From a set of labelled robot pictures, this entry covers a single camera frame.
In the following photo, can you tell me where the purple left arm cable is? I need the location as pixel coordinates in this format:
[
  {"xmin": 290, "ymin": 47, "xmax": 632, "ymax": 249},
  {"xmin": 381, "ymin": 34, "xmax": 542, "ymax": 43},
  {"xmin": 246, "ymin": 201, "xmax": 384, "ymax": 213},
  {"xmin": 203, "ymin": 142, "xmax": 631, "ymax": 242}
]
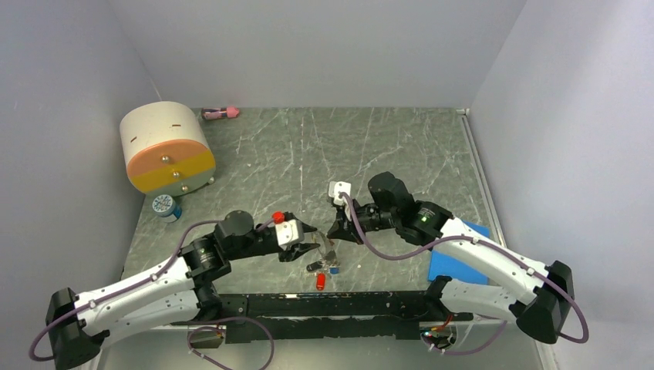
[{"xmin": 28, "ymin": 211, "xmax": 287, "ymax": 370}]

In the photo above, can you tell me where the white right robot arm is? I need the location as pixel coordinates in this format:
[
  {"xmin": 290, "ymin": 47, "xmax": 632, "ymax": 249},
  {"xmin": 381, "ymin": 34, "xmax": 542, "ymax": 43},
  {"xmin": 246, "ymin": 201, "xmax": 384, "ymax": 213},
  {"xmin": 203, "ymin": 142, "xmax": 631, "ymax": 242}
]
[{"xmin": 327, "ymin": 172, "xmax": 589, "ymax": 345}]

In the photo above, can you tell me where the red key tag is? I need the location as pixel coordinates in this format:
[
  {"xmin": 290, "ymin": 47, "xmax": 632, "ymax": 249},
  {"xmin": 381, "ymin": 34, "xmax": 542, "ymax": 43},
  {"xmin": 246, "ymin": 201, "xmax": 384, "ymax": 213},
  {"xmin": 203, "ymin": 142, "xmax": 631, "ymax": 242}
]
[{"xmin": 315, "ymin": 273, "xmax": 326, "ymax": 291}]

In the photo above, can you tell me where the pink capped small bottle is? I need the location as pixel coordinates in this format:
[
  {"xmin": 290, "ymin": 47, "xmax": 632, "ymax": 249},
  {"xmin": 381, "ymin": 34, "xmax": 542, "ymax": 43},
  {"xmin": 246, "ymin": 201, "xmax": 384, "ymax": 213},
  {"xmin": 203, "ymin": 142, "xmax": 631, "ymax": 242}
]
[{"xmin": 201, "ymin": 106, "xmax": 240, "ymax": 121}]

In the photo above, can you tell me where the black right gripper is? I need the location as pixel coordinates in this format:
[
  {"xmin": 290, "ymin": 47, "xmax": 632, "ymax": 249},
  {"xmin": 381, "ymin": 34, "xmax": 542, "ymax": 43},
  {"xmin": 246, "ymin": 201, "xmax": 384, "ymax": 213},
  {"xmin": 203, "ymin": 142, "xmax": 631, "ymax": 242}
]
[{"xmin": 327, "ymin": 196, "xmax": 399, "ymax": 245}]

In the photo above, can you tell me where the small blue white jar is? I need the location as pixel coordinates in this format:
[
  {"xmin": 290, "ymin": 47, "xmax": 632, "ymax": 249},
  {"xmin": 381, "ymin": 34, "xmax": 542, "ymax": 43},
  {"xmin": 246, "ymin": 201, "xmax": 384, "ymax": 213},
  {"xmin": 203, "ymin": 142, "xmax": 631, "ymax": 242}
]
[{"xmin": 151, "ymin": 194, "xmax": 182, "ymax": 224}]

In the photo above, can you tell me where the blue foam pad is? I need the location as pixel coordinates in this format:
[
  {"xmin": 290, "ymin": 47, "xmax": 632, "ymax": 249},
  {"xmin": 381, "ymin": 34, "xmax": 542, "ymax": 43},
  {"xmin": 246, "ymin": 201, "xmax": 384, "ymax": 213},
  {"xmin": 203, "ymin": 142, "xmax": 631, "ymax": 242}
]
[{"xmin": 427, "ymin": 251, "xmax": 489, "ymax": 284}]

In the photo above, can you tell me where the black key fob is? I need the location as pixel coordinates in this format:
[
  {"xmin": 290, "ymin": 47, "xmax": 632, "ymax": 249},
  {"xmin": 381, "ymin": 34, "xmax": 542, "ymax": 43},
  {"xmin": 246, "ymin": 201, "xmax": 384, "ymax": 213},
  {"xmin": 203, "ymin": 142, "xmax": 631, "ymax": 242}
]
[{"xmin": 306, "ymin": 261, "xmax": 324, "ymax": 273}]

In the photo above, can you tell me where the white round drawer cabinet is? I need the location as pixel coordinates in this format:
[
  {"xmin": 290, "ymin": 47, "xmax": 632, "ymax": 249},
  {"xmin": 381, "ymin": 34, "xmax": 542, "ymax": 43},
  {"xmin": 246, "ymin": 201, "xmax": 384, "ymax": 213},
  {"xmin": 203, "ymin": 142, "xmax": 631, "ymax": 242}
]
[{"xmin": 120, "ymin": 101, "xmax": 216, "ymax": 197}]

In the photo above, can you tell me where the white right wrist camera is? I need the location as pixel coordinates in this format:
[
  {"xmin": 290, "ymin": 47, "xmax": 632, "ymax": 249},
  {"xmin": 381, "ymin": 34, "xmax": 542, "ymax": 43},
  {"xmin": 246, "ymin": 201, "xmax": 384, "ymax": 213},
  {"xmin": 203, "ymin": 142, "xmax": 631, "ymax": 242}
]
[{"xmin": 328, "ymin": 181, "xmax": 352, "ymax": 207}]

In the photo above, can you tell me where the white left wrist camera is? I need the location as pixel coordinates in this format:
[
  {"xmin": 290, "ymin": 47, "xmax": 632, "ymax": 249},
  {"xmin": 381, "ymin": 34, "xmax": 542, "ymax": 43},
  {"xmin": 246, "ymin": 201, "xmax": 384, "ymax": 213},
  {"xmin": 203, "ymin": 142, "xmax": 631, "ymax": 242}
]
[{"xmin": 275, "ymin": 220, "xmax": 305, "ymax": 250}]

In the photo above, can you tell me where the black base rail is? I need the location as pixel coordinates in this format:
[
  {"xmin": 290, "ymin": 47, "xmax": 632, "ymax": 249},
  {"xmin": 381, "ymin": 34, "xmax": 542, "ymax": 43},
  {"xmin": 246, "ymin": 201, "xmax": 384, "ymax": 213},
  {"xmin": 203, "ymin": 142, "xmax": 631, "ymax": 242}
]
[{"xmin": 175, "ymin": 291, "xmax": 473, "ymax": 344}]

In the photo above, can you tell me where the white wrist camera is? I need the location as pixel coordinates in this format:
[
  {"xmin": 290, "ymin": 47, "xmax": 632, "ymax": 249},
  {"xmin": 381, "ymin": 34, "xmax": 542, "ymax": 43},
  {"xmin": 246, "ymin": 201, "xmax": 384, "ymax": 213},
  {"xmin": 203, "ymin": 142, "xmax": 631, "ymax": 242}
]
[
  {"xmin": 275, "ymin": 220, "xmax": 305, "ymax": 250},
  {"xmin": 328, "ymin": 181, "xmax": 352, "ymax": 207}
]

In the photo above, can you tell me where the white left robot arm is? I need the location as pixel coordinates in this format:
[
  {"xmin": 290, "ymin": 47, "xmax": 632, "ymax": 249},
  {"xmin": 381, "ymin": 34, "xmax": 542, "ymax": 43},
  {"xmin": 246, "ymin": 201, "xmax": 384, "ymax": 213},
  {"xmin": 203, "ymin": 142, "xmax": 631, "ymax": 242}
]
[{"xmin": 38, "ymin": 210, "xmax": 318, "ymax": 369}]

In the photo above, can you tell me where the aluminium frame rail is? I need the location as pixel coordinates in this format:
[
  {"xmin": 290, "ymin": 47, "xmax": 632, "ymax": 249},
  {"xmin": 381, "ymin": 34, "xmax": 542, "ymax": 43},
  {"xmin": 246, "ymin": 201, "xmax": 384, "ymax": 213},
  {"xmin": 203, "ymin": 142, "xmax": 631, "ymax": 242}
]
[{"xmin": 87, "ymin": 316, "xmax": 552, "ymax": 369}]

